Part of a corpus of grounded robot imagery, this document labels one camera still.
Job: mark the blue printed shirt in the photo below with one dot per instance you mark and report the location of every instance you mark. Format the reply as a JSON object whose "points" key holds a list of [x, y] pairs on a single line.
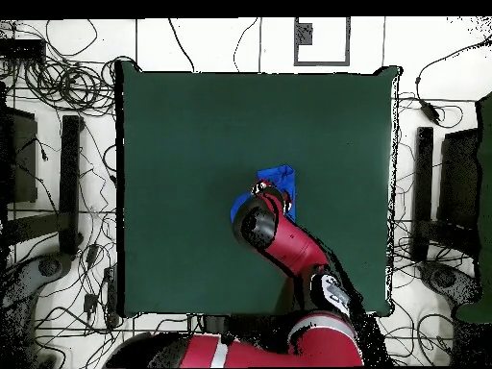
{"points": [[282, 177]]}

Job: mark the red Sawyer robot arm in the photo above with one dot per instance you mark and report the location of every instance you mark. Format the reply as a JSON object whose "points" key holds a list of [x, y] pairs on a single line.
{"points": [[296, 246]]}

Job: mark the black flat box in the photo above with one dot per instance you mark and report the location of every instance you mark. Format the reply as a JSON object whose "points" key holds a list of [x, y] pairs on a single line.
{"points": [[21, 49]]}

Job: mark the dark green table cloth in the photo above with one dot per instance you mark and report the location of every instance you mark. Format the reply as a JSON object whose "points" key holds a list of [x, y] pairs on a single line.
{"points": [[192, 134]]}

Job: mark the dark grey square tag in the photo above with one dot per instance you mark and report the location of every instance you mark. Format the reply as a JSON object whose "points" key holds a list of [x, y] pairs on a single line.
{"points": [[305, 34]]}

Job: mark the black power strip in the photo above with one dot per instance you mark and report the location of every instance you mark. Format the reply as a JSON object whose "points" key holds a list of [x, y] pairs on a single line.
{"points": [[111, 292]]}

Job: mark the black power adapter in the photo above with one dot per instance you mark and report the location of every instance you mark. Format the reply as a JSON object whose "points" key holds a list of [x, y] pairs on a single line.
{"points": [[429, 111]]}

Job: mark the dark box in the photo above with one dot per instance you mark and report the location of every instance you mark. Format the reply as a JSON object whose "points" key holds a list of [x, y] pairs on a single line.
{"points": [[21, 161], [459, 180]]}

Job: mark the small black adapter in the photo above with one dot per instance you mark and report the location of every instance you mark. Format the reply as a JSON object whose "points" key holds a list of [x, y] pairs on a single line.
{"points": [[90, 303]]}

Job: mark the grey chair base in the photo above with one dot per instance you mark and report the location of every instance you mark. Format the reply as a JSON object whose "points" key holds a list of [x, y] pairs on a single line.
{"points": [[442, 277], [50, 266]]}

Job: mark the green hanging cloth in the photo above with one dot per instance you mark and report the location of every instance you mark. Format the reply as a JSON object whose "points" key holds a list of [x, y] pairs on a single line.
{"points": [[486, 192]]}

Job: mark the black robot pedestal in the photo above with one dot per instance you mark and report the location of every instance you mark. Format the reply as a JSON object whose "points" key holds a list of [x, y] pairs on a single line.
{"points": [[238, 323]]}

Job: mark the grey square floor frame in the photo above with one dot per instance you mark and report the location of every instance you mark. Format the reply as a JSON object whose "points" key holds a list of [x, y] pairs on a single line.
{"points": [[322, 62]]}

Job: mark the black frame leg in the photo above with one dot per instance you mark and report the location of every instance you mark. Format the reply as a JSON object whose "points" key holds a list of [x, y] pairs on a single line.
{"points": [[423, 184], [70, 173]]}

